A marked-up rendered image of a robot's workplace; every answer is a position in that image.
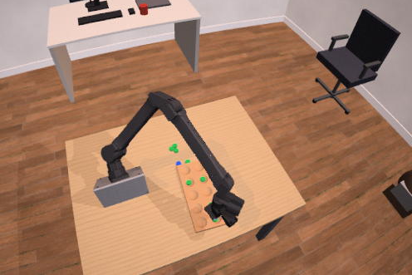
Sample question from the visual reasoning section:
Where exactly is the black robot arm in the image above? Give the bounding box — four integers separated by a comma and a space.
101, 91, 244, 228

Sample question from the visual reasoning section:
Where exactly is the orange tray with round pockets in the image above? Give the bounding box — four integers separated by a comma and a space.
177, 161, 226, 233

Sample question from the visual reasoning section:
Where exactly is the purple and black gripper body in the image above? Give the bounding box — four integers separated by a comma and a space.
204, 203, 217, 220

